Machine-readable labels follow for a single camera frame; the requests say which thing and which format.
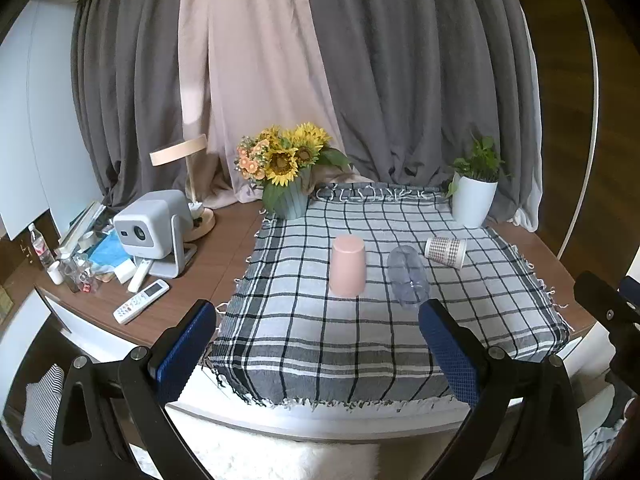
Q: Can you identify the white remote control with buttons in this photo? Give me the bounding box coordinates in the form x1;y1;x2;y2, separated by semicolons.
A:
113;280;170;324

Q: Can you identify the white projector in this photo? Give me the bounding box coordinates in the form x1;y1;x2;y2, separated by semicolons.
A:
113;190;198;279

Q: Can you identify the slim white remote control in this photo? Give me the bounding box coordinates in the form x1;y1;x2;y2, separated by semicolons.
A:
127;258;153;293

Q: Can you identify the grey-green ribbed vase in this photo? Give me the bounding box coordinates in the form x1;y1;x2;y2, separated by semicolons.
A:
261;167;311;220

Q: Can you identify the white cabinet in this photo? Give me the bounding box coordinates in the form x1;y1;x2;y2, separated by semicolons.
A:
0;0;101;241

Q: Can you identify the clear plastic cup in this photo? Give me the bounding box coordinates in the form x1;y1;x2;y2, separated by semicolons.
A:
387;246;431;307

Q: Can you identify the pink curtain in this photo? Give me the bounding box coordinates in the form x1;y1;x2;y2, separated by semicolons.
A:
178;0;373;211

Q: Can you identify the pink cup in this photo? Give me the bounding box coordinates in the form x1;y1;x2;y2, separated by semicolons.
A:
328;236;367;297

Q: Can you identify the pile of clothes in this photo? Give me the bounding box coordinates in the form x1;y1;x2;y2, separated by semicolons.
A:
582;385;640;473

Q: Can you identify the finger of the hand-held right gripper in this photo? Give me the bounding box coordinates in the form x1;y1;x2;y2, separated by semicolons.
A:
573;270;640;387
619;275;640;307

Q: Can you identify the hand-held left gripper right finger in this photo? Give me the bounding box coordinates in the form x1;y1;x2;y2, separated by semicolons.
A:
418;299;585;480

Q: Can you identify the plastic water bottle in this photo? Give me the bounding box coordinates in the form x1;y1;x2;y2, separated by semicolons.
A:
27;224;56;271

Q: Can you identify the grey plaid cloth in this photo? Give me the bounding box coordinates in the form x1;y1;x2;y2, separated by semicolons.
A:
202;183;572;408

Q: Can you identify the beige desk lamp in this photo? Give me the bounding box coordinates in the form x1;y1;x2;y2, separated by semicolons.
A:
149;134;216;241

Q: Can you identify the green potted plant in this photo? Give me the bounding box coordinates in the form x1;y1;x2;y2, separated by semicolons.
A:
446;135;512;198

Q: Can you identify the sunflower bouquet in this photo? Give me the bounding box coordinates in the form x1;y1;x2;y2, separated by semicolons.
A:
235;122;353;188

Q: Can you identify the long white box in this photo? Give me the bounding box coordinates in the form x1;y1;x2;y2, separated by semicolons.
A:
55;202;107;256

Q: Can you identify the small clear bottle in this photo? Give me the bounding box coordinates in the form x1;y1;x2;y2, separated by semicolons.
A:
61;254;96;293

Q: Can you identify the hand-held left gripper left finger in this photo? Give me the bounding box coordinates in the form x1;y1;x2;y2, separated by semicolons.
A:
51;299;217;480

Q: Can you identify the checkered paper cup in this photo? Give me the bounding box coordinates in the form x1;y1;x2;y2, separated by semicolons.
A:
424;236;468;268

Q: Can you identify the grey curtain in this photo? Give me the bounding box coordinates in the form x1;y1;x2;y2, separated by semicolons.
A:
70;0;216;209
300;0;544;223

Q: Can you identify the white plant pot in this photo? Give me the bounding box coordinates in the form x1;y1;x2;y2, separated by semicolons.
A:
451;172;499;228

